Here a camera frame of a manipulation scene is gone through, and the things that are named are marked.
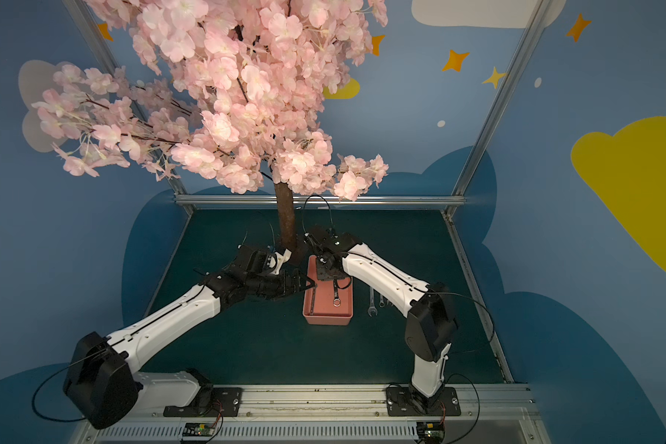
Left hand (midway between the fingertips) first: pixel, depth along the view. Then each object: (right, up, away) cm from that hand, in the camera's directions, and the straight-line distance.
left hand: (306, 283), depth 78 cm
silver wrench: (+21, -11, +15) cm, 28 cm away
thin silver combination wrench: (+24, -10, +15) cm, 30 cm away
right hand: (+8, +3, +7) cm, 11 cm away
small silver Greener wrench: (0, -9, +16) cm, 18 cm away
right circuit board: (+34, -39, -5) cm, 52 cm away
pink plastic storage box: (+6, -10, +17) cm, 20 cm away
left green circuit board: (-28, -37, -6) cm, 47 cm away
